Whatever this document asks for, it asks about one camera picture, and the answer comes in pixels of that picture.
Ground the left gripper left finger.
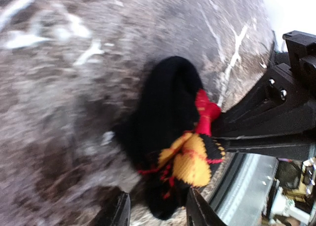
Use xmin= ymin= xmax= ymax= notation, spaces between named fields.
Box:
xmin=96 ymin=191 xmax=131 ymax=226

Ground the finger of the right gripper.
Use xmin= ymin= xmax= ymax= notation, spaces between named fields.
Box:
xmin=221 ymin=136 xmax=316 ymax=161

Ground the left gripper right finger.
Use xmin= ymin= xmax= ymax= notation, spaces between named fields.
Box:
xmin=186 ymin=187 xmax=227 ymax=226

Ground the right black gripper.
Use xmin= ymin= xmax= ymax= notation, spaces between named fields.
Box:
xmin=212 ymin=31 xmax=316 ymax=138

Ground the black orange argyle sock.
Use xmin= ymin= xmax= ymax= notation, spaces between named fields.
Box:
xmin=115 ymin=56 xmax=226 ymax=220

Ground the white slotted cable duct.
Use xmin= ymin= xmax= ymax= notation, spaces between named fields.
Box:
xmin=217 ymin=154 xmax=278 ymax=226

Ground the black front rail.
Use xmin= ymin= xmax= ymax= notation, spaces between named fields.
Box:
xmin=208 ymin=153 xmax=246 ymax=211

